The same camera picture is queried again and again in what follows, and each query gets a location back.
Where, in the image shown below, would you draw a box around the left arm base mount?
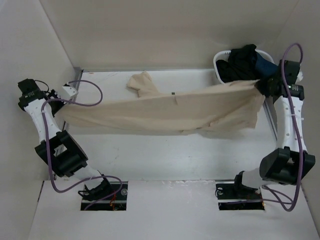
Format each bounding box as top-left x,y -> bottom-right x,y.
79,181 -> 129,212

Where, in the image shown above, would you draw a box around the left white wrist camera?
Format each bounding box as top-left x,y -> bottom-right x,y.
60,84 -> 79,100

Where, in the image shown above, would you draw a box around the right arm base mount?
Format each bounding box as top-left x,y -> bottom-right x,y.
215,180 -> 265,211

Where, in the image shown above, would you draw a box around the beige trousers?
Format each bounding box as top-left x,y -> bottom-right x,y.
59,72 -> 265,135

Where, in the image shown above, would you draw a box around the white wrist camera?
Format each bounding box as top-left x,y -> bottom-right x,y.
295,70 -> 304,84
60,84 -> 79,100

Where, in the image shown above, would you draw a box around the white laundry basket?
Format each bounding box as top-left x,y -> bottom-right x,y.
212,49 -> 275,84

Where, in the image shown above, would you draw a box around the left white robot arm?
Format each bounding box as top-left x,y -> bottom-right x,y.
17,78 -> 114,202

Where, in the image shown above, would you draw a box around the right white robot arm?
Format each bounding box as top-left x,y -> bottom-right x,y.
231,60 -> 316,198

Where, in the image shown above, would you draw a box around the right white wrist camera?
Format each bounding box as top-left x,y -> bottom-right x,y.
295,70 -> 304,84

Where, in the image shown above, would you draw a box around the black garment in basket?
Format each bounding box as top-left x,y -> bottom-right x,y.
222,44 -> 257,83

